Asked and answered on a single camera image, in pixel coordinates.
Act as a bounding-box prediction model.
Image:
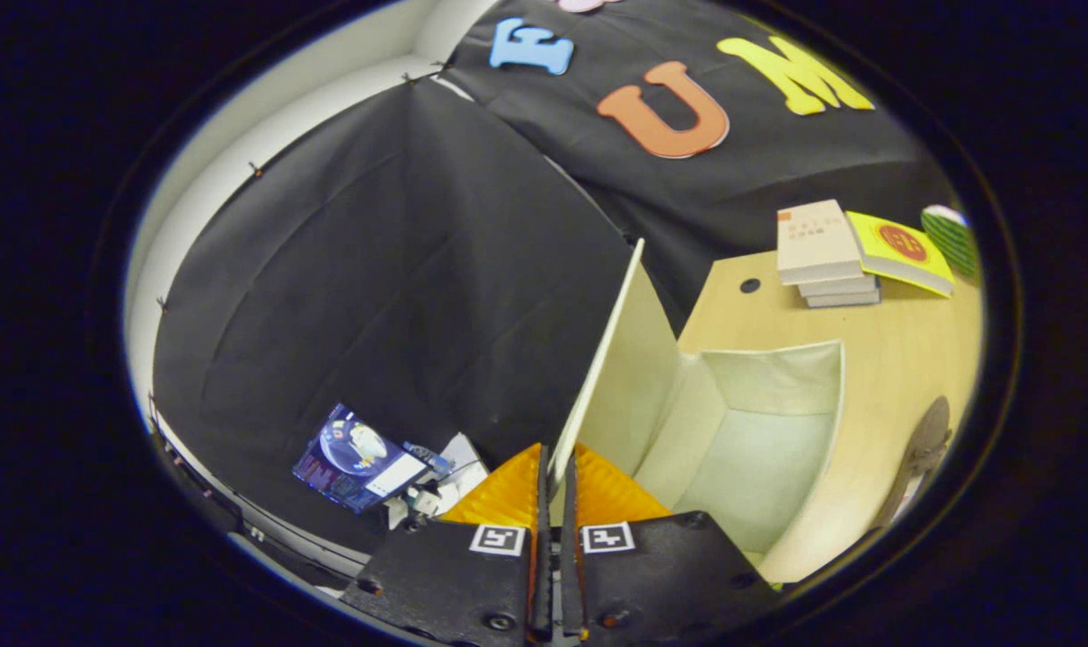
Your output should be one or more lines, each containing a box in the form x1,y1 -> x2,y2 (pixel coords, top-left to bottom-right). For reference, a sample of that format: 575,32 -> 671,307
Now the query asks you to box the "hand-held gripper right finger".
560,442 -> 780,647

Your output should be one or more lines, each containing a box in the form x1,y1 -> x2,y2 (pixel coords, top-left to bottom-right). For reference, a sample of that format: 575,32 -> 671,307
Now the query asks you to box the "pale fabric storage box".
548,238 -> 845,585

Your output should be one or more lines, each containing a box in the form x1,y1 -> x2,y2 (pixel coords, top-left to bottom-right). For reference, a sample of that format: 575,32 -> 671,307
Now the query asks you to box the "yellow book with red circle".
846,211 -> 956,298

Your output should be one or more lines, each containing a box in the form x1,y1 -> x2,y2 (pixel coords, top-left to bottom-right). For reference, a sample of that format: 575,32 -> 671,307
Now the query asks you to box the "brown fuzzy shoe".
874,395 -> 953,531

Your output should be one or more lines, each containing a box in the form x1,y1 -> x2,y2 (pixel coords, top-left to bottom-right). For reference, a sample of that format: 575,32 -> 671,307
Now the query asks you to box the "beige cover book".
777,199 -> 864,287

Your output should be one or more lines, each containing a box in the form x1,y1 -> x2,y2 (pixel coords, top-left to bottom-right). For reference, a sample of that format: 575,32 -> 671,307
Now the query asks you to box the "white cover book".
797,274 -> 879,298

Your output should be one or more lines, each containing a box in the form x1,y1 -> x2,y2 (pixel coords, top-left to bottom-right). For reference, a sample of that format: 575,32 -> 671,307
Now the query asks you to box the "watermelon slice plush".
921,205 -> 981,278

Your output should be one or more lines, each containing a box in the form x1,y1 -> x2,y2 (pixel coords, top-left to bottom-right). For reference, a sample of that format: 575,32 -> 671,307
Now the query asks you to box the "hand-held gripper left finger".
340,442 -> 555,647

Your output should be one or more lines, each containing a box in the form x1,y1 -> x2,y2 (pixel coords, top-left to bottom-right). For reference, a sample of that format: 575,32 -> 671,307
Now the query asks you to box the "grey blue book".
804,288 -> 882,309

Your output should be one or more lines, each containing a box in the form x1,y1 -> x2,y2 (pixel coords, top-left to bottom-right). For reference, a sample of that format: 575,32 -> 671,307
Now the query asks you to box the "black backdrop cloth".
153,0 -> 958,549

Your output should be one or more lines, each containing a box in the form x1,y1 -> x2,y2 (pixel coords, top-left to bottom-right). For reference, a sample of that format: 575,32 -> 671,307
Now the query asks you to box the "blue globe print box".
292,403 -> 429,515

